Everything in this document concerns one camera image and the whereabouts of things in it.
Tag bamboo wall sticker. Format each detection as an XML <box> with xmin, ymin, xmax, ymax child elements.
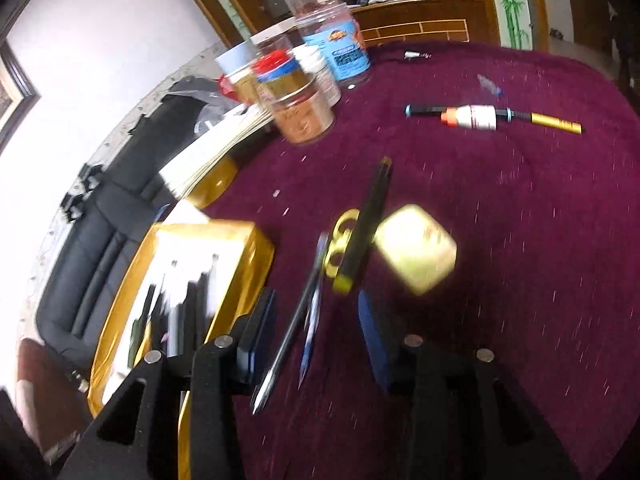
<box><xmin>492</xmin><ymin>0</ymin><xmax>533</xmax><ymax>50</ymax></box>

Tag gold box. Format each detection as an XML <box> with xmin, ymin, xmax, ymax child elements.
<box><xmin>86</xmin><ymin>220</ymin><xmax>276</xmax><ymax>480</ymax></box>

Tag black leather chair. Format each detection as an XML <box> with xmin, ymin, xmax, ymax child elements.
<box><xmin>37</xmin><ymin>77</ymin><xmax>241</xmax><ymax>361</ymax></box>

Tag gold foil package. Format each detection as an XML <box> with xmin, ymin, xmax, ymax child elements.
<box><xmin>185</xmin><ymin>155</ymin><xmax>240</xmax><ymax>208</ymax></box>

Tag yellow scissors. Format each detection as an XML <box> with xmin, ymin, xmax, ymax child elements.
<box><xmin>320</xmin><ymin>208</ymin><xmax>361</xmax><ymax>278</ymax></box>

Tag dark picture frame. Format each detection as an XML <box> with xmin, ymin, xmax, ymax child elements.
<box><xmin>0</xmin><ymin>40</ymin><xmax>41</xmax><ymax>156</ymax></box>

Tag clear plastic bag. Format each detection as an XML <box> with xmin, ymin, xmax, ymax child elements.
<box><xmin>170</xmin><ymin>76</ymin><xmax>236</xmax><ymax>126</ymax></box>

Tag brown wooden stool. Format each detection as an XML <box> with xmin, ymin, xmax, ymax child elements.
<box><xmin>15</xmin><ymin>337</ymin><xmax>96</xmax><ymax>461</ymax></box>

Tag pale blue lid jar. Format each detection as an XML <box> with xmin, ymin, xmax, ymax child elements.
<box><xmin>215</xmin><ymin>42</ymin><xmax>261</xmax><ymax>106</ymax></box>

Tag white plastic jar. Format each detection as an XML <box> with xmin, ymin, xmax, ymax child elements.
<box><xmin>292</xmin><ymin>45</ymin><xmax>343</xmax><ymax>108</ymax></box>

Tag brown contents clear jar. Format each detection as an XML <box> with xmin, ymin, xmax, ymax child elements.
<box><xmin>267</xmin><ymin>77</ymin><xmax>336</xmax><ymax>146</ymax></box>

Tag black marker yellow cap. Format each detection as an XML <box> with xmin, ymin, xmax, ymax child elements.
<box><xmin>331</xmin><ymin>156</ymin><xmax>394</xmax><ymax>295</ymax></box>

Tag blue label plastic jar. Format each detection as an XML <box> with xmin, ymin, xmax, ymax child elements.
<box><xmin>295</xmin><ymin>2</ymin><xmax>373</xmax><ymax>86</ymax></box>

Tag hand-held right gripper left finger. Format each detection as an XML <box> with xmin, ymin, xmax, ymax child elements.
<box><xmin>57</xmin><ymin>287</ymin><xmax>277</xmax><ymax>480</ymax></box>

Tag wooden cabinet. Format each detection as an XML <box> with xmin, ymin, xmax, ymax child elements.
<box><xmin>350</xmin><ymin>0</ymin><xmax>488</xmax><ymax>48</ymax></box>

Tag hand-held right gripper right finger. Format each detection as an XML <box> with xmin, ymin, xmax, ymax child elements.
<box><xmin>357</xmin><ymin>290</ymin><xmax>583</xmax><ymax>480</ymax></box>

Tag red blue lid jar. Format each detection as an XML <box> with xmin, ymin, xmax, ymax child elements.
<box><xmin>251</xmin><ymin>50</ymin><xmax>301</xmax><ymax>106</ymax></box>

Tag white bottle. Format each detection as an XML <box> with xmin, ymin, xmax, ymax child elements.
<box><xmin>440</xmin><ymin>104</ymin><xmax>501</xmax><ymax>132</ymax></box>

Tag purple velvet tablecloth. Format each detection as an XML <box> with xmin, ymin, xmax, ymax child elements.
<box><xmin>175</xmin><ymin>42</ymin><xmax>640</xmax><ymax>480</ymax></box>

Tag blue ballpoint pen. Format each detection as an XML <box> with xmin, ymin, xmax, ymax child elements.
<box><xmin>297</xmin><ymin>270</ymin><xmax>326</xmax><ymax>391</ymax></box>

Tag stack of white papers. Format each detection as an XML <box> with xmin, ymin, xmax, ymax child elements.
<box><xmin>159</xmin><ymin>105</ymin><xmax>275</xmax><ymax>196</ymax></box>

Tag pale rounded square tin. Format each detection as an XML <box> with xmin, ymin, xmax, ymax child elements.
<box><xmin>374</xmin><ymin>204</ymin><xmax>458</xmax><ymax>296</ymax></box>

